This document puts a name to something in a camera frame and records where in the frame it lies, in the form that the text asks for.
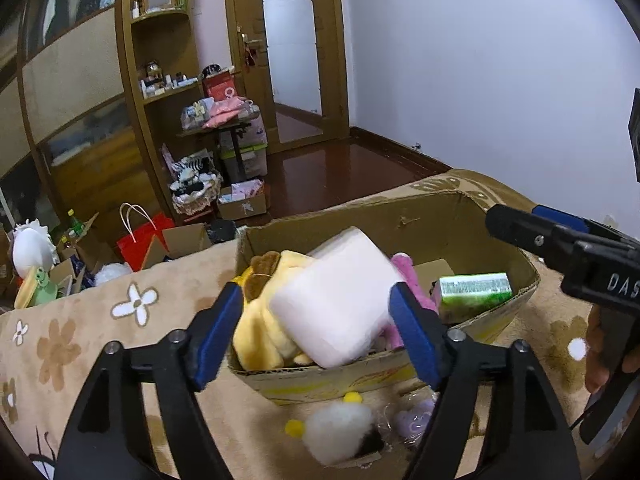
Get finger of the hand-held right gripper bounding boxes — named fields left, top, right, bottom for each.
left=485, top=204, right=568, bottom=263
left=532, top=204, right=640, bottom=248

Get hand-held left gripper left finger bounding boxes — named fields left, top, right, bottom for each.
left=52, top=281, right=245, bottom=480

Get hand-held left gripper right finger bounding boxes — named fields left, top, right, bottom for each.
left=389, top=281, right=583, bottom=480

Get yellow plush toy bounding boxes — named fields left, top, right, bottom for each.
left=231, top=250, right=321, bottom=372

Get printed cardboard box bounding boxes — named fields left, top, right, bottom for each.
left=227, top=190, right=542, bottom=406

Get green tissue packet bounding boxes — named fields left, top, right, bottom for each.
left=432, top=272, right=514, bottom=323

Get pink plush bear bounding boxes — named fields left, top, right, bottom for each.
left=375, top=252, right=440, bottom=353

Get white soft pillow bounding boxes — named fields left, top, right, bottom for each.
left=269, top=226, right=408, bottom=368

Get person's right hand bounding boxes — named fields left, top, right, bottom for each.
left=584, top=305, right=611, bottom=395

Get purple toy in clear bag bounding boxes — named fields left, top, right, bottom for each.
left=380, top=392, right=441, bottom=446

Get open empty cardboard box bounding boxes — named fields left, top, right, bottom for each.
left=145, top=222, right=213, bottom=268

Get white fluffy toy yellow pompoms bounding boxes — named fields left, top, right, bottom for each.
left=284, top=391, right=386, bottom=465

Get small flat cardboard box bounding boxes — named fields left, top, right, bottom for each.
left=217, top=178, right=268, bottom=221

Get basket of socks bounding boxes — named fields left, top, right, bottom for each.
left=170, top=157, right=223, bottom=218

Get cardboard box with bottles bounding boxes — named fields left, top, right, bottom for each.
left=55, top=210, right=121, bottom=291

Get clear storage bin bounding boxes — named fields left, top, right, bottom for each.
left=220, top=112, right=268, bottom=183

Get small side table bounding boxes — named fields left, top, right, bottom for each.
left=176, top=110, right=261, bottom=186

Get green frog toy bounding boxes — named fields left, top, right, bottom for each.
left=14, top=266, right=60, bottom=310

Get white round plush toy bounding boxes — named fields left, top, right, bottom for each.
left=11, top=219, right=60, bottom=281

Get pink cloth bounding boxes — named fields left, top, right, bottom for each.
left=202, top=96, right=256, bottom=130

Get red paper bag white print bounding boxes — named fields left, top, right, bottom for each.
left=202, top=71, right=236, bottom=106

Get wooden door with glass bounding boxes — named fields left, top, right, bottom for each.
left=222, top=0, right=351, bottom=156

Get wooden wardrobe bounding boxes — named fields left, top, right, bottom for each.
left=0, top=0, right=166, bottom=221

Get wooden corner shelf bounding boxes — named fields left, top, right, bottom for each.
left=115, top=0, right=221, bottom=211

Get red gift bag white handles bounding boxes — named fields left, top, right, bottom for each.
left=116, top=202, right=176, bottom=273

